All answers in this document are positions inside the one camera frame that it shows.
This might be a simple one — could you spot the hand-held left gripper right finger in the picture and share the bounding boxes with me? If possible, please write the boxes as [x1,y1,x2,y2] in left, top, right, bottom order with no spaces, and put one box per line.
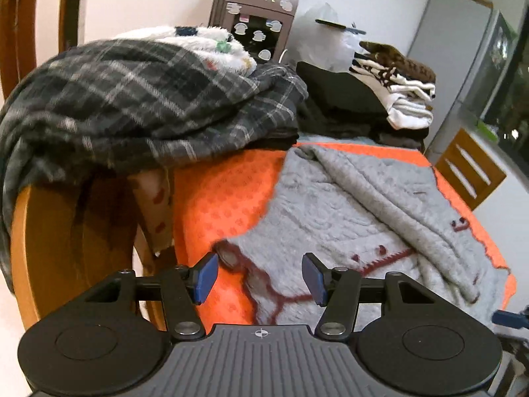
[302,252,435,340]

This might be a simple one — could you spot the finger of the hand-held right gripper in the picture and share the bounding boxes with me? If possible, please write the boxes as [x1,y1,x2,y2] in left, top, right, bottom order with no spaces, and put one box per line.
[492,307,529,330]

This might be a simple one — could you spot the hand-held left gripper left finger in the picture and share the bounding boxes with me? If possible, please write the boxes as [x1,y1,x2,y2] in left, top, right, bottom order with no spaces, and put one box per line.
[85,252,220,340]

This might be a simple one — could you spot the grey knitted sweater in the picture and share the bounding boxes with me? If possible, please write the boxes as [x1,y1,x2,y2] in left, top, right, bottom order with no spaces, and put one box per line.
[213,143,511,326]

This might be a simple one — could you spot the stack of folded clothes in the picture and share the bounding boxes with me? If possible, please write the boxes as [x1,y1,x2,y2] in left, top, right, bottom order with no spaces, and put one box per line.
[349,54,437,130]

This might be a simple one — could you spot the orange mat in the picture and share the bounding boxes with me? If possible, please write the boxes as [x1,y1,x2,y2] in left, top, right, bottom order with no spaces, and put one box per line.
[171,143,517,326]

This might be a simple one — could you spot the wooden chair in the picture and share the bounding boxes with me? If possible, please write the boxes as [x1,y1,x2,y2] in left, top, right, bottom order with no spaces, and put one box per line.
[435,128,507,211]
[10,165,174,332]

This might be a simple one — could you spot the grey plaid garment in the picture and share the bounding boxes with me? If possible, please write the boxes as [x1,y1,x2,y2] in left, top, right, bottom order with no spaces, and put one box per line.
[0,38,309,294]

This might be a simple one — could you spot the black folded garment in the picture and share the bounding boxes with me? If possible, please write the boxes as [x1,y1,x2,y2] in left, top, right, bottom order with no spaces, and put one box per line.
[295,61,430,150]

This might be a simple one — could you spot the dark glass door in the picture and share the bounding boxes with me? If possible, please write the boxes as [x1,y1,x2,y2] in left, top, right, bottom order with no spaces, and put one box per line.
[462,8,529,199]

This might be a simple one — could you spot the white spotted fleece garment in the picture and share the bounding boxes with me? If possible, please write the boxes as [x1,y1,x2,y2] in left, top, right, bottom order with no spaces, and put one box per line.
[113,25,258,76]

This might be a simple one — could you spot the white plastic bag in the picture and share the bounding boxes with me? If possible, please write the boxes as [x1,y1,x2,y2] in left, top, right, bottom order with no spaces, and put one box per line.
[291,2,369,73]

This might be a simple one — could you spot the brown patterned garment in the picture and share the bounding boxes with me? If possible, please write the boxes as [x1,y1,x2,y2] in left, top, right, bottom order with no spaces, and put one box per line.
[359,40,437,84]

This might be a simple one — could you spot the grey refrigerator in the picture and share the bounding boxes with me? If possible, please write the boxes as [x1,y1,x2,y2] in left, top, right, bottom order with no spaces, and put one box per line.
[407,0,503,155]

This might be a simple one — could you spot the grey water dispenser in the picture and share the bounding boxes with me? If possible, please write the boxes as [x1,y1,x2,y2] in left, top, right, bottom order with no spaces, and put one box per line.
[208,0,299,65]

